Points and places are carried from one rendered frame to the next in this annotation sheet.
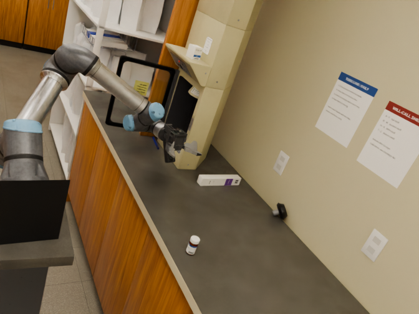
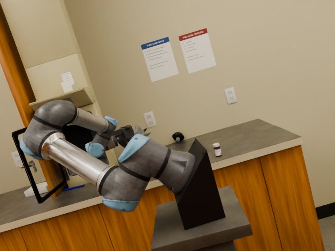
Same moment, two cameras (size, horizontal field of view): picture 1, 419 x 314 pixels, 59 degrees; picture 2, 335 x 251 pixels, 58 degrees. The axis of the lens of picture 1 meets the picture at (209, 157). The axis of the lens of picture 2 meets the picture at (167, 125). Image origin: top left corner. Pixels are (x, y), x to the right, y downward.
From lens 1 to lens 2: 1.44 m
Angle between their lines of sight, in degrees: 51
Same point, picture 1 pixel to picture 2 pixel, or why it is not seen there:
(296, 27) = (84, 47)
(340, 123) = (164, 66)
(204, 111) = not seen: hidden behind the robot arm
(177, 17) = (15, 82)
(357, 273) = (236, 114)
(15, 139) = (154, 146)
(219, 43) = (81, 67)
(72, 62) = (65, 112)
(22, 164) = (177, 153)
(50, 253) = (230, 192)
